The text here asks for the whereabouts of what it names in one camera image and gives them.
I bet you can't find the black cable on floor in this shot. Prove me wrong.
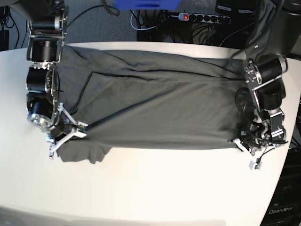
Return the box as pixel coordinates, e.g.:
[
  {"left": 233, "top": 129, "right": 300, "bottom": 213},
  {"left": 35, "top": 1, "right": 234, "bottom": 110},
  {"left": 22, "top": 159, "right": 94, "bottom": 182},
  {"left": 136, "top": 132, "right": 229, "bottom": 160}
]
[{"left": 14, "top": 0, "right": 29, "bottom": 50}]

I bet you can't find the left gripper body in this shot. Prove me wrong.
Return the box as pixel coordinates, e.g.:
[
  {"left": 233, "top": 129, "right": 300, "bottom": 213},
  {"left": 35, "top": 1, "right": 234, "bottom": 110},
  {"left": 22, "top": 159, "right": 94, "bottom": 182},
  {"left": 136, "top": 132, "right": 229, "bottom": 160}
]
[{"left": 228, "top": 138, "right": 261, "bottom": 167}]

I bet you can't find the black OpenArm box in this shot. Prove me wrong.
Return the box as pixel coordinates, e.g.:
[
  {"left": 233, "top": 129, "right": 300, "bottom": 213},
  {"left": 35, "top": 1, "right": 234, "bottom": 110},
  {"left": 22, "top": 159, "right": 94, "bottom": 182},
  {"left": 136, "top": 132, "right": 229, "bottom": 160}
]
[{"left": 261, "top": 148, "right": 301, "bottom": 226}]

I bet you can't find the blue plastic mount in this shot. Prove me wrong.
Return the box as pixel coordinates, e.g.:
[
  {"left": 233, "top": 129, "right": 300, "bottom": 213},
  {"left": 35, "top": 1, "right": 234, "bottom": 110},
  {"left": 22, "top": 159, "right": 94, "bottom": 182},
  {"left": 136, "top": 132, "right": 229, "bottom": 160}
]
[{"left": 114, "top": 0, "right": 181, "bottom": 10}]

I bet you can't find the black box at left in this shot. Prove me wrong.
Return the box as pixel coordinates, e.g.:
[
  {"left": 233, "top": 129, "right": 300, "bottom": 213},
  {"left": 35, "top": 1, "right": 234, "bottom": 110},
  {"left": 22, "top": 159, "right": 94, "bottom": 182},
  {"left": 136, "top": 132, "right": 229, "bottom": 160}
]
[{"left": 0, "top": 30, "right": 9, "bottom": 51}]

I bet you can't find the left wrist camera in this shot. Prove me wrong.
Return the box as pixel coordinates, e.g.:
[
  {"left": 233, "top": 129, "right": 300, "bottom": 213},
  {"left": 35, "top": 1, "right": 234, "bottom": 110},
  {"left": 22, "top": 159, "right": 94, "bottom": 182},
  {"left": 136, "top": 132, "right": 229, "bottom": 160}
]
[{"left": 249, "top": 161, "right": 262, "bottom": 170}]

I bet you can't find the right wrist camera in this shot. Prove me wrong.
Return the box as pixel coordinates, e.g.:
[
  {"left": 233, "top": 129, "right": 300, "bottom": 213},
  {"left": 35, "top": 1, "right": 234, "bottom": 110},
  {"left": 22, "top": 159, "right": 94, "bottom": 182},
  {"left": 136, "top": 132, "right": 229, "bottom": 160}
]
[{"left": 74, "top": 121, "right": 88, "bottom": 138}]

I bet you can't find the grey T-shirt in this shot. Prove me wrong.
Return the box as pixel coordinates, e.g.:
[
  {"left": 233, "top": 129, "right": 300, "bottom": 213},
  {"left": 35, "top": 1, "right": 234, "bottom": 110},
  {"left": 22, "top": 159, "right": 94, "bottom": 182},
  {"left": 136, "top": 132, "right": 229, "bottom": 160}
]
[{"left": 57, "top": 46, "right": 246, "bottom": 163}]

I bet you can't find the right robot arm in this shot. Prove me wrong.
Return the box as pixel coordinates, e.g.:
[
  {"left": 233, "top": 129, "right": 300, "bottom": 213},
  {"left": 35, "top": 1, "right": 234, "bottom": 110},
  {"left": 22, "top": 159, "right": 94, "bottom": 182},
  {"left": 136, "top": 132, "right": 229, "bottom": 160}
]
[{"left": 3, "top": 0, "right": 88, "bottom": 159}]

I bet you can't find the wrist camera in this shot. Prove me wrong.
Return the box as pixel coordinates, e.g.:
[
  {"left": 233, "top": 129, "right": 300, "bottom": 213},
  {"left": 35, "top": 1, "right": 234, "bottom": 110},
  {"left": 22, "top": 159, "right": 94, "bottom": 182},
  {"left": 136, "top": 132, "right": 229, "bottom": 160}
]
[
  {"left": 249, "top": 161, "right": 262, "bottom": 170},
  {"left": 74, "top": 121, "right": 88, "bottom": 138}
]

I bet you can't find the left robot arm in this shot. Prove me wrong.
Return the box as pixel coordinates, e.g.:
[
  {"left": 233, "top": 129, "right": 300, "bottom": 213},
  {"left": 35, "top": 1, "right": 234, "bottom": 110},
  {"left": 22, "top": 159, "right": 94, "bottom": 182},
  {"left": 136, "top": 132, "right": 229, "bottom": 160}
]
[{"left": 231, "top": 0, "right": 301, "bottom": 170}]

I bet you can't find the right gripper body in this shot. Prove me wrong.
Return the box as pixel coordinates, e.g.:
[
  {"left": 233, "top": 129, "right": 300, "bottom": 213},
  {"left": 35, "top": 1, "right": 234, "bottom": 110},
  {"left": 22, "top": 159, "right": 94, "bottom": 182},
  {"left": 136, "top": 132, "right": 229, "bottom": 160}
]
[{"left": 46, "top": 102, "right": 88, "bottom": 159}]

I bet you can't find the white cable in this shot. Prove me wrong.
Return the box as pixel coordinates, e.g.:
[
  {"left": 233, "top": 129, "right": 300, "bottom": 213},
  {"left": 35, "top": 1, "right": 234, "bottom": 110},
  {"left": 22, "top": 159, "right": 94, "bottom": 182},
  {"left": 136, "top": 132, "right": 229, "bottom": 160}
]
[{"left": 129, "top": 10, "right": 158, "bottom": 31}]

